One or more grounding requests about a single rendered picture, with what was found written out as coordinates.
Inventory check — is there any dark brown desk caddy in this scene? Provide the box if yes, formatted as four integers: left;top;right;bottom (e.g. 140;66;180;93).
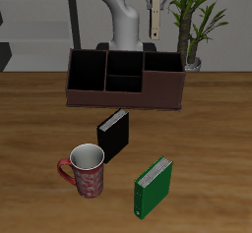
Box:
65;48;187;112

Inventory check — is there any black book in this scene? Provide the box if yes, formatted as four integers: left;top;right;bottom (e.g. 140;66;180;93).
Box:
95;108;130;165

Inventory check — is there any green book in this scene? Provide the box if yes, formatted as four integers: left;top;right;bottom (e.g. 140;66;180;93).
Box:
133;154;174;221

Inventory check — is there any beige upright strip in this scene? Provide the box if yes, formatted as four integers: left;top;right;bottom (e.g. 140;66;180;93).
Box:
150;0;162;41

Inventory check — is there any green pot plant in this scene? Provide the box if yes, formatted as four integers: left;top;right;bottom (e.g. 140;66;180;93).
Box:
168;0;233;73

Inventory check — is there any red and white mug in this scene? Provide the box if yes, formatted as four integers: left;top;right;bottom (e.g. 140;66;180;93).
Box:
56;143;106;200

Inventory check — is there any flat black base plate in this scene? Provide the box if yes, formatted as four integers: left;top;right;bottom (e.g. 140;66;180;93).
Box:
95;41;158;52

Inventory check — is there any grey wall shelf unit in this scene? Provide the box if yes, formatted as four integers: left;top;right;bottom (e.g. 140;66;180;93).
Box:
0;0;82;73

